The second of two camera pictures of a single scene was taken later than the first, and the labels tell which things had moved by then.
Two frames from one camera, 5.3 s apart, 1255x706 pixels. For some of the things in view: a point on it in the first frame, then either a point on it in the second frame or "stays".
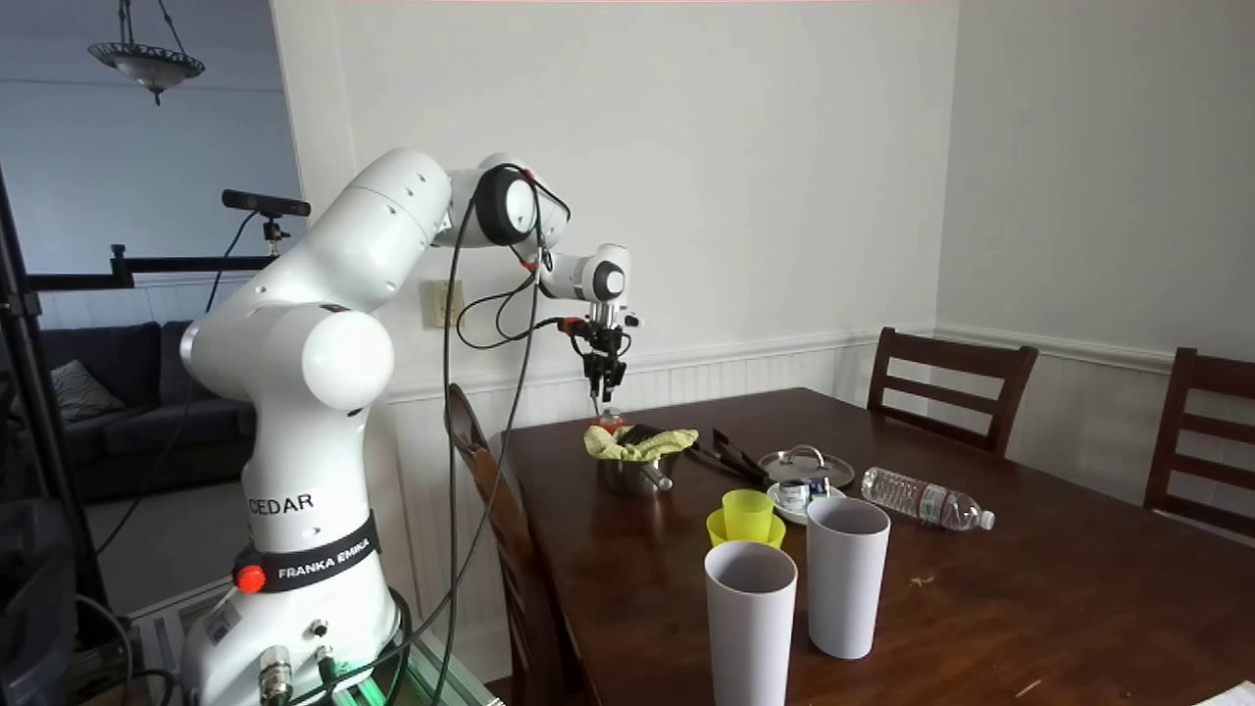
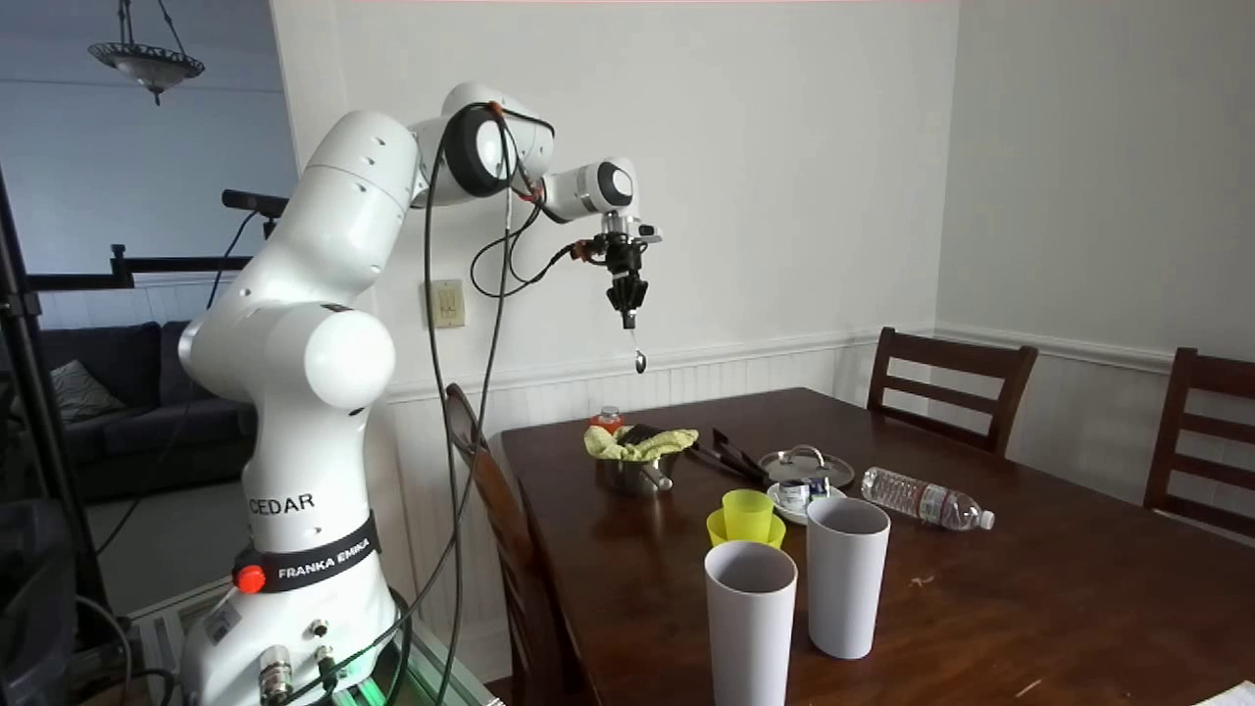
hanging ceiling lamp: [155, 67] stays
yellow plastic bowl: [742, 529] stays
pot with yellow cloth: [638, 461] stays
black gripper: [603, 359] -> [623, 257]
